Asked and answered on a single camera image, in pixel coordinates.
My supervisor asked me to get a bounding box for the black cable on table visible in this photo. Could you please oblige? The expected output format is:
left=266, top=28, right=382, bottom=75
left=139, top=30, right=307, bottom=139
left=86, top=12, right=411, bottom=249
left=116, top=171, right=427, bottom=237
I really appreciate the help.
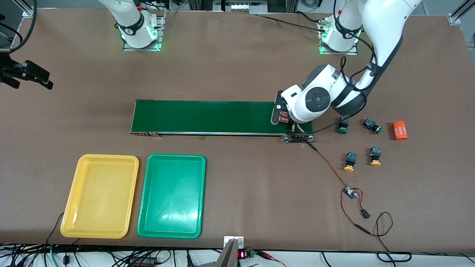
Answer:
left=256, top=14, right=327, bottom=33

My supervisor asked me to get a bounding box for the black cable beside tray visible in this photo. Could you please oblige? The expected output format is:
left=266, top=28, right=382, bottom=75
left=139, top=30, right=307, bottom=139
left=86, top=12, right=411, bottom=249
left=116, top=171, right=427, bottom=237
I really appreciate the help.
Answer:
left=45, top=212, right=80, bottom=246

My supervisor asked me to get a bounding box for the device with white lights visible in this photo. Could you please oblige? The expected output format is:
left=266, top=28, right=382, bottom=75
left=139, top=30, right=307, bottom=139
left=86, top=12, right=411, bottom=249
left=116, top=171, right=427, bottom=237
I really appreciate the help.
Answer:
left=213, top=0, right=268, bottom=12

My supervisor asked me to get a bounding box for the green belt conveyor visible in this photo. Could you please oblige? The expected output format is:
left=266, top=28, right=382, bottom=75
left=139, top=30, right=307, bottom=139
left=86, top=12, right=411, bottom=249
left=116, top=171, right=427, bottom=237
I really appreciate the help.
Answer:
left=130, top=99, right=315, bottom=144

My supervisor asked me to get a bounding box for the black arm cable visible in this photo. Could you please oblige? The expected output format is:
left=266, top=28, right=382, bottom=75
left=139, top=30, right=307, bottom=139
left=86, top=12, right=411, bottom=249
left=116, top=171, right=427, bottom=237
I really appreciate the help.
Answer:
left=299, top=0, right=379, bottom=134
left=0, top=0, right=37, bottom=52

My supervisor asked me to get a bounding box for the red power strip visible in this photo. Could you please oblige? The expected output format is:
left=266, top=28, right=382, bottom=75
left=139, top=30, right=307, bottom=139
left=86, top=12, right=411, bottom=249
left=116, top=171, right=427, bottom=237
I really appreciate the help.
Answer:
left=128, top=258, right=158, bottom=267

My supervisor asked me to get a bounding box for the red and black wire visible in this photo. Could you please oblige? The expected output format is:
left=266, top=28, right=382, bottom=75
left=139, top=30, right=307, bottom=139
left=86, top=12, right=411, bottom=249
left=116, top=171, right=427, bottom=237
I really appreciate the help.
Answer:
left=307, top=142, right=373, bottom=235

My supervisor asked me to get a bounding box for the yellow plastic tray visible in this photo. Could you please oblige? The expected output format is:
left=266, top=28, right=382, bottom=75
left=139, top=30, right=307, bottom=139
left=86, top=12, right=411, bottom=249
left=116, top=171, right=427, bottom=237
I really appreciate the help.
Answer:
left=60, top=154, right=140, bottom=239

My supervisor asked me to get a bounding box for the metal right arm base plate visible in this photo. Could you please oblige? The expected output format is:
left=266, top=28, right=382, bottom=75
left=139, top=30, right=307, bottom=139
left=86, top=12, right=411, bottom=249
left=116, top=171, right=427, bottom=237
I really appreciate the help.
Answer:
left=122, top=10, right=166, bottom=52

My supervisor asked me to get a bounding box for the thin black cable loop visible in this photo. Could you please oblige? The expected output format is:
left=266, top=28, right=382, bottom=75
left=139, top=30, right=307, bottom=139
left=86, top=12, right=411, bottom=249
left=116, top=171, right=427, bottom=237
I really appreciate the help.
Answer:
left=366, top=211, right=413, bottom=264

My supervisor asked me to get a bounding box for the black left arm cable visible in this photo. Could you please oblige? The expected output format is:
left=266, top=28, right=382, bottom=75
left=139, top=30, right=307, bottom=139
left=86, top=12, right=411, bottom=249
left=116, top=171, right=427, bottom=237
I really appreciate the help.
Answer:
left=299, top=0, right=379, bottom=134

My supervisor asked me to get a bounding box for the yellow mushroom push button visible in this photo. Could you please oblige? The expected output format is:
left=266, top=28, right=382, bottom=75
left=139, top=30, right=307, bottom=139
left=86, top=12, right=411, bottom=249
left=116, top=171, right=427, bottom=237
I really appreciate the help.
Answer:
left=369, top=147, right=382, bottom=167
left=343, top=152, right=357, bottom=172

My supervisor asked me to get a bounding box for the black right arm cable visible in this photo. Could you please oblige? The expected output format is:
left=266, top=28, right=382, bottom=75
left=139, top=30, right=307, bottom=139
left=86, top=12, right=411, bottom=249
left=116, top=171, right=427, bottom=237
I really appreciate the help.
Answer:
left=0, top=0, right=37, bottom=52

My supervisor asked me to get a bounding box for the green plastic tray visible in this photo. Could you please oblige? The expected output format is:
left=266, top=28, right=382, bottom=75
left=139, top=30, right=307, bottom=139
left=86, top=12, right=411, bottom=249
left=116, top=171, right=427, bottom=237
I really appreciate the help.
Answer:
left=137, top=154, right=207, bottom=239

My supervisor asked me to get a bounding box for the aluminium frame profile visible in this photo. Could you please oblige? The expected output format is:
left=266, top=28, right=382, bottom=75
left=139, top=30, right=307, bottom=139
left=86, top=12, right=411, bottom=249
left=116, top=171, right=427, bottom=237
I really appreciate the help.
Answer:
left=13, top=0, right=36, bottom=17
left=448, top=0, right=475, bottom=25

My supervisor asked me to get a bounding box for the grey metal camera bracket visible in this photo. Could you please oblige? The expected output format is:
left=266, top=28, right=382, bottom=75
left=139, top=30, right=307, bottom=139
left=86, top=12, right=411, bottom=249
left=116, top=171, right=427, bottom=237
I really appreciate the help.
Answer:
left=213, top=236, right=245, bottom=267

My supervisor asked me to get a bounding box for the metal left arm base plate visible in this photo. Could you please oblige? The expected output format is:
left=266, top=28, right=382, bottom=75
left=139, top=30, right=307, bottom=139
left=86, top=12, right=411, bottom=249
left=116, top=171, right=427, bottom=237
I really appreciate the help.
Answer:
left=317, top=19, right=358, bottom=55

